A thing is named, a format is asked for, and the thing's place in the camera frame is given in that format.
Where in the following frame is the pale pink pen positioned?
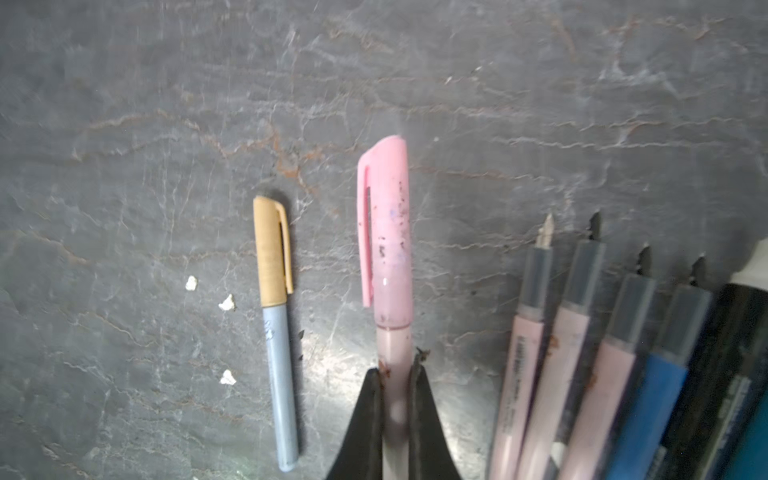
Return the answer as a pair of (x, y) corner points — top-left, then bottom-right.
(558, 244), (656, 480)

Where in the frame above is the yellow capped blue pen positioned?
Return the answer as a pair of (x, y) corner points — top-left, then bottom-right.
(253, 196), (299, 472)

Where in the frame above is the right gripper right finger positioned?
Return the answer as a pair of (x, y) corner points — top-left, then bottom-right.
(407, 349), (461, 480)

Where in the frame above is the green capped pastel pen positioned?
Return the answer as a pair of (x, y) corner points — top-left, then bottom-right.
(516, 211), (606, 480)

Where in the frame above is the light pink pastel pen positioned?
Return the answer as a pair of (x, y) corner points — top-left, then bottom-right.
(357, 135), (414, 479)

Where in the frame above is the light blue highlighter pen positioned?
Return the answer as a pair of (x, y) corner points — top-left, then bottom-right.
(722, 394), (768, 480)

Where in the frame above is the black marker white cap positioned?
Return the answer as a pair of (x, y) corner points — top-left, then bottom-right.
(646, 239), (767, 479)

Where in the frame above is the purple capped pastel pen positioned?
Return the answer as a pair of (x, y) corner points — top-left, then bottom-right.
(489, 215), (554, 479)

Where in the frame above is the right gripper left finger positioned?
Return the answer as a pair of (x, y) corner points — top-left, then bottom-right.
(326, 368), (384, 480)

